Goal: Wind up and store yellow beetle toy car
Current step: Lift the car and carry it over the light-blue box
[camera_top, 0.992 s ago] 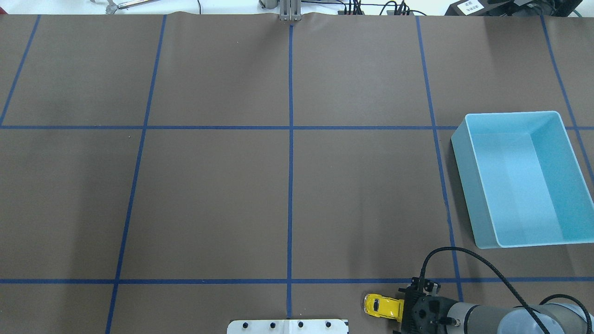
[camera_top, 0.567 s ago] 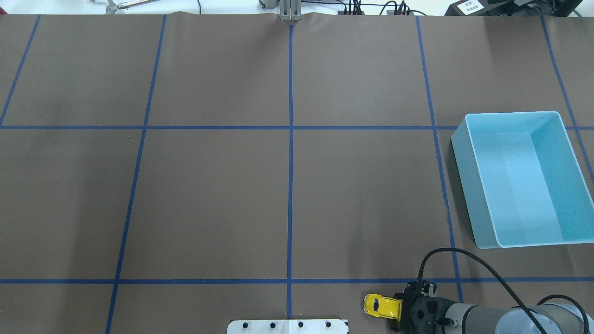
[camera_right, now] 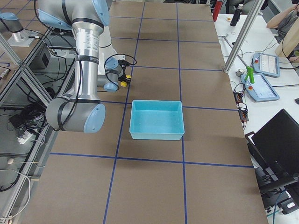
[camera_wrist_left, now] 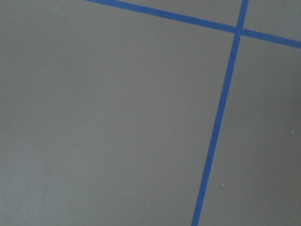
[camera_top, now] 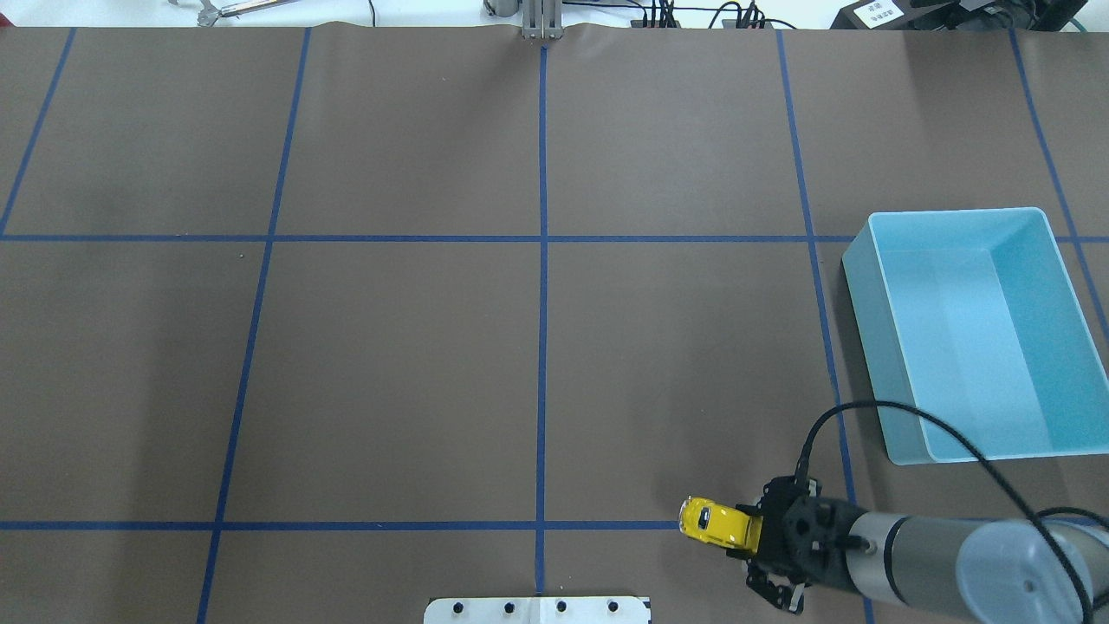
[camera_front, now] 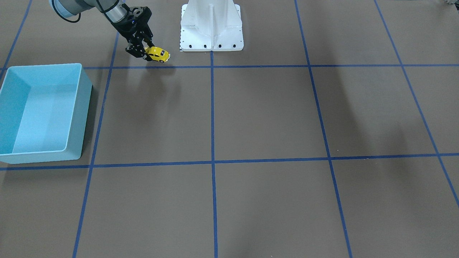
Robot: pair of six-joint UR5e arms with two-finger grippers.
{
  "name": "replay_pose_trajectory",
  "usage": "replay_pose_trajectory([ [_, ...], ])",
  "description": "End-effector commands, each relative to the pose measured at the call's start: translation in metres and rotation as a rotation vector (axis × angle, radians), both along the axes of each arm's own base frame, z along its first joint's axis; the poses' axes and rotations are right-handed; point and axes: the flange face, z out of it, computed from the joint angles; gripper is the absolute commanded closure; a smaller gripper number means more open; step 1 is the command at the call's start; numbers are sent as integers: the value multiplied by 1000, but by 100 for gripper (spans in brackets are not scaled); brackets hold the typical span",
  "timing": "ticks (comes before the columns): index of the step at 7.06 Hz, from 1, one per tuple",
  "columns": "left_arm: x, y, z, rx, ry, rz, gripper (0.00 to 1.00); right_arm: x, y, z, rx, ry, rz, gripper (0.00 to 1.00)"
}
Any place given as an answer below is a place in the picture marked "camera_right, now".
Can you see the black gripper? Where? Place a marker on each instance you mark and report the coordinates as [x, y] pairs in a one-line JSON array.
[[121, 75]]

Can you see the yellow beetle toy car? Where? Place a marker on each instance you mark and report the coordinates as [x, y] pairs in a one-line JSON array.
[[126, 81]]

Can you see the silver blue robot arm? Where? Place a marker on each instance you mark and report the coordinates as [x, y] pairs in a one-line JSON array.
[[97, 64]]

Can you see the person forearm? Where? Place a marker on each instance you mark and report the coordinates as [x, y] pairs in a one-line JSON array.
[[275, 21]]

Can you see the light blue plastic bin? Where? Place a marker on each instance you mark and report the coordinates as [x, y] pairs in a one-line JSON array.
[[156, 120]]

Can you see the red cylinder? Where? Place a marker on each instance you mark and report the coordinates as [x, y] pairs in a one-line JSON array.
[[217, 8]]

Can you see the black bottle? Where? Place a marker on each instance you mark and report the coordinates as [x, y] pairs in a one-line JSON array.
[[236, 15]]

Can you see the near blue teach pendant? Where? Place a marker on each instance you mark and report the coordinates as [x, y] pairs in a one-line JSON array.
[[261, 90]]

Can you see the blue teach pendant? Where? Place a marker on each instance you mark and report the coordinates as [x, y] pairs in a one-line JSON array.
[[261, 90], [266, 64]]

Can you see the far blue teach pendant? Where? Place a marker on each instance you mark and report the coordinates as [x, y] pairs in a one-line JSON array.
[[266, 64]]

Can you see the black laptop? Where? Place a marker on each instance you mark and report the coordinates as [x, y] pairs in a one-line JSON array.
[[276, 146]]

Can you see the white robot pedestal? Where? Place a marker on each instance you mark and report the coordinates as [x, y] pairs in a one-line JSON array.
[[106, 50]]

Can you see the green handled reacher grabber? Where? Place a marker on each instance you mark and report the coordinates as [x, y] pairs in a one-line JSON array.
[[249, 69]]

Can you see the aluminium frame post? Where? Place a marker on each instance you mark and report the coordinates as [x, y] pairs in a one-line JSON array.
[[251, 16]]

